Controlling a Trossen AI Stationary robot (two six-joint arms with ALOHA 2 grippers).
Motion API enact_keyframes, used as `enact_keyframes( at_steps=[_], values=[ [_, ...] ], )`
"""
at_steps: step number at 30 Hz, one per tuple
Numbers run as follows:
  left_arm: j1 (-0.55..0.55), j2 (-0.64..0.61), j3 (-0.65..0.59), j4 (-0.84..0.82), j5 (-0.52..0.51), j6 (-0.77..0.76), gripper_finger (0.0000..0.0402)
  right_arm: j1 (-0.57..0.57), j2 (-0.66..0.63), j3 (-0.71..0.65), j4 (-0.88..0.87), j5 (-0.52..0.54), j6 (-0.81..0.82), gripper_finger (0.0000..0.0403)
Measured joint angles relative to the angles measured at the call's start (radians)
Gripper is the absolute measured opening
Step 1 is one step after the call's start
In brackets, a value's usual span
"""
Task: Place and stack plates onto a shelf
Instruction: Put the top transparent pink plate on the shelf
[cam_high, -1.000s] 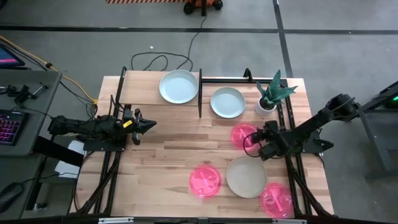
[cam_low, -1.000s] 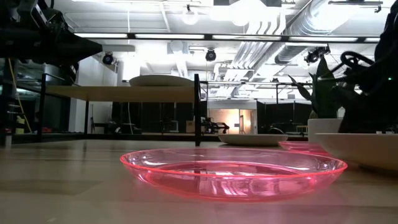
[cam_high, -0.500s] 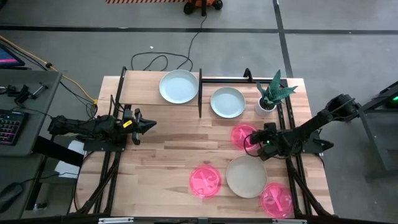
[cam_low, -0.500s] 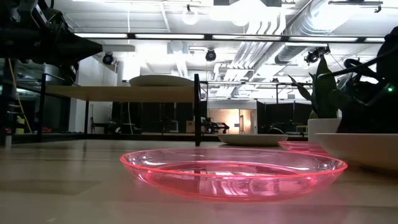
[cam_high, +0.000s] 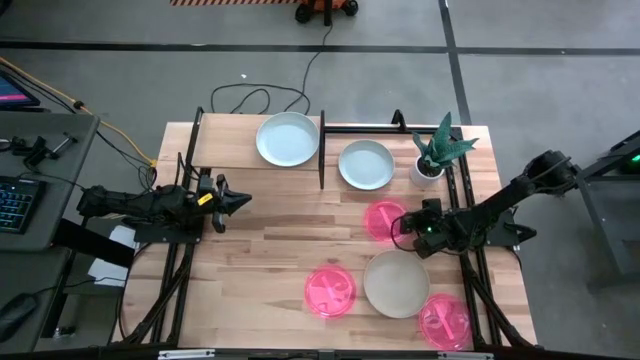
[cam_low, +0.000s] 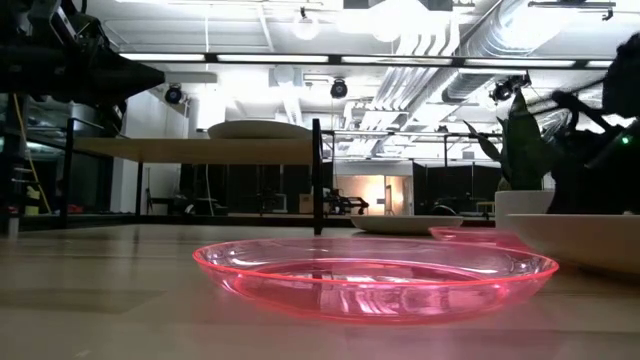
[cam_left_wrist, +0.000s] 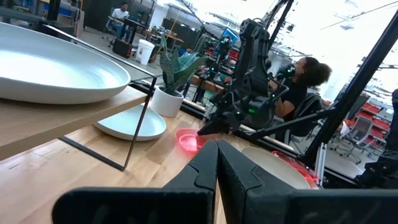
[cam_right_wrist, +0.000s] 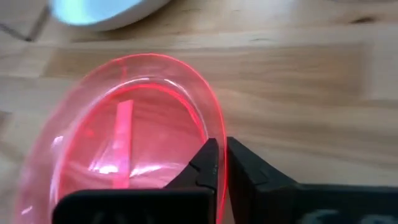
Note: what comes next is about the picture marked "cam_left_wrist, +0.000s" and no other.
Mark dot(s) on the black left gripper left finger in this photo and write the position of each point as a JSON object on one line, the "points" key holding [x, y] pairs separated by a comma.
{"points": [[174, 202]]}

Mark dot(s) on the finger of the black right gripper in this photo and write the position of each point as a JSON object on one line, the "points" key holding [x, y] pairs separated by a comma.
{"points": [[231, 114], [217, 127]]}

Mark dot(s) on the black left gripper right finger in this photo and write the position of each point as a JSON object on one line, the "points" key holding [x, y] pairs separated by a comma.
{"points": [[280, 208]]}

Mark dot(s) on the pink translucent plastic plate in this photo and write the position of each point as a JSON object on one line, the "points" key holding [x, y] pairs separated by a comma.
{"points": [[188, 141], [306, 172]]}

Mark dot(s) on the beige ceramic plate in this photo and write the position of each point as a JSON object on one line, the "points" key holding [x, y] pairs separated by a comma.
{"points": [[273, 168]]}

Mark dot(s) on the pale blue ceramic plate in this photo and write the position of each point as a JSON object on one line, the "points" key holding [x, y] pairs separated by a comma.
{"points": [[56, 74], [130, 123]]}

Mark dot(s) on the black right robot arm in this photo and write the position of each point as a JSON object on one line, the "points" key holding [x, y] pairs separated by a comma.
{"points": [[252, 62]]}

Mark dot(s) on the person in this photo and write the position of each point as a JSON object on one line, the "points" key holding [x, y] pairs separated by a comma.
{"points": [[119, 15], [295, 93]]}

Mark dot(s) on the black office chair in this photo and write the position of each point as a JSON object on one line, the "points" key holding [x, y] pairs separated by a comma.
{"points": [[308, 109]]}

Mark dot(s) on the white round plant pot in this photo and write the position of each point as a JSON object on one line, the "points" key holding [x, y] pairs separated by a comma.
{"points": [[166, 102]]}

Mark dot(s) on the green snake plant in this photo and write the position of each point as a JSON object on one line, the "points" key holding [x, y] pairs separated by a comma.
{"points": [[180, 67]]}

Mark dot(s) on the blue lit monitor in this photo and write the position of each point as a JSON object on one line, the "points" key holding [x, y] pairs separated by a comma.
{"points": [[230, 35]]}

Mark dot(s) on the white plastic bucket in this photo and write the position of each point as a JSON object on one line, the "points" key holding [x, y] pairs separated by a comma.
{"points": [[144, 51]]}

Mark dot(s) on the red office chair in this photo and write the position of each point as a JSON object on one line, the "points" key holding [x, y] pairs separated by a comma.
{"points": [[363, 127]]}

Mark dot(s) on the black equipment case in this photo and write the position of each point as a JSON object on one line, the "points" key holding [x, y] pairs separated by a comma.
{"points": [[122, 49]]}

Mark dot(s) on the black metal rig frame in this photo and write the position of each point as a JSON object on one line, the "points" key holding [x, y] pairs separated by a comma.
{"points": [[357, 93]]}

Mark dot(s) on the wooden shelf with black frame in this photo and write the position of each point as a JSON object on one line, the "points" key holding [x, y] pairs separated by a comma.
{"points": [[62, 119]]}

